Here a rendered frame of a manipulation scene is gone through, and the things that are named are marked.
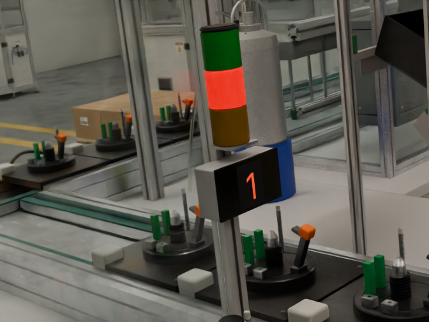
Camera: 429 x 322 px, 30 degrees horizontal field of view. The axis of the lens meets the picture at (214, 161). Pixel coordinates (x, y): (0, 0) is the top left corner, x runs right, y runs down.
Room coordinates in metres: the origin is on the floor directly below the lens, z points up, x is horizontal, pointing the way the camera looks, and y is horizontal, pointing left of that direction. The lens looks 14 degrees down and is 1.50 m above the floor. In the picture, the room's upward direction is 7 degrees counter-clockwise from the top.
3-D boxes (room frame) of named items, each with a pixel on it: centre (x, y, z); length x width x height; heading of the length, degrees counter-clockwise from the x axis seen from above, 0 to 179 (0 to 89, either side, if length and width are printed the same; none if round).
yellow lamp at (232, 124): (1.04, -0.03, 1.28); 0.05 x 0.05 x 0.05
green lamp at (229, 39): (1.04, -0.03, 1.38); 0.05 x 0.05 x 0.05
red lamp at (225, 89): (1.04, -0.03, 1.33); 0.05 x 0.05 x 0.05
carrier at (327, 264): (1.26, -0.08, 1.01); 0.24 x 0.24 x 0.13; 43
